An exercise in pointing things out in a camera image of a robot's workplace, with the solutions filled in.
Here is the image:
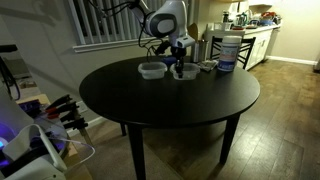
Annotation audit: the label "metal utensil cup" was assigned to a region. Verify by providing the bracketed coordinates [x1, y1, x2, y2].
[190, 39, 210, 64]

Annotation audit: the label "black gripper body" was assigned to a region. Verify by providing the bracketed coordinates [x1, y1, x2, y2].
[169, 46, 188, 64]

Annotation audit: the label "light wooden robot table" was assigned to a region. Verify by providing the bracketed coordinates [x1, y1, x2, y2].
[15, 93, 96, 180]

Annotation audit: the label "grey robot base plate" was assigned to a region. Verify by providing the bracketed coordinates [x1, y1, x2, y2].
[33, 116, 69, 158]

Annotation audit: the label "dark bottle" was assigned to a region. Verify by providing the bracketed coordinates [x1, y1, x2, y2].
[222, 10, 231, 24]

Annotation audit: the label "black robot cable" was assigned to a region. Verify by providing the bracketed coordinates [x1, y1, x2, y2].
[87, 0, 159, 65]

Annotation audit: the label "white kitchen counter cabinet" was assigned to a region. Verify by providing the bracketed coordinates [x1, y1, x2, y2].
[203, 22, 283, 72]

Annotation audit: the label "black clamp red handle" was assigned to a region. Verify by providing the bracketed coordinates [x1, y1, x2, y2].
[60, 111, 90, 131]
[44, 94, 73, 109]
[45, 101, 78, 120]

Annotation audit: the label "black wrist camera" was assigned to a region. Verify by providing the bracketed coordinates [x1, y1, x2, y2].
[154, 40, 172, 56]

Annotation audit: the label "black stand with cables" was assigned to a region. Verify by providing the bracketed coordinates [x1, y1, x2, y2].
[0, 43, 22, 101]

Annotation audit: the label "wooden spatula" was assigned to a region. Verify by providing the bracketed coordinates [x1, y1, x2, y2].
[187, 22, 200, 43]

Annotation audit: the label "clear plastic tub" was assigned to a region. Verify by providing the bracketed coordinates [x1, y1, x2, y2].
[213, 21, 233, 32]

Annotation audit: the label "dark kettle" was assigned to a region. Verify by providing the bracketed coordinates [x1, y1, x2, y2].
[235, 11, 249, 28]

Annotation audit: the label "white wipes canister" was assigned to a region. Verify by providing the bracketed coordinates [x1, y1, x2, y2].
[217, 35, 243, 73]

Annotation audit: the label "white window blinds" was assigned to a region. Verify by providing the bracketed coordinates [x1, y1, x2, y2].
[68, 0, 195, 46]

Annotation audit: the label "round black table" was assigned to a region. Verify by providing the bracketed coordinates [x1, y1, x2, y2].
[78, 54, 261, 180]

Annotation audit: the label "black metal chair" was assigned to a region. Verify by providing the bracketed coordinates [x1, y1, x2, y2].
[209, 35, 257, 71]

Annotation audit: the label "red bowl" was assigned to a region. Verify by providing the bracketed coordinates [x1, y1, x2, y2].
[260, 11, 277, 19]

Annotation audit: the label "white window sill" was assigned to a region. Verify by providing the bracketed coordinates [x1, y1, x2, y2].
[72, 32, 189, 54]

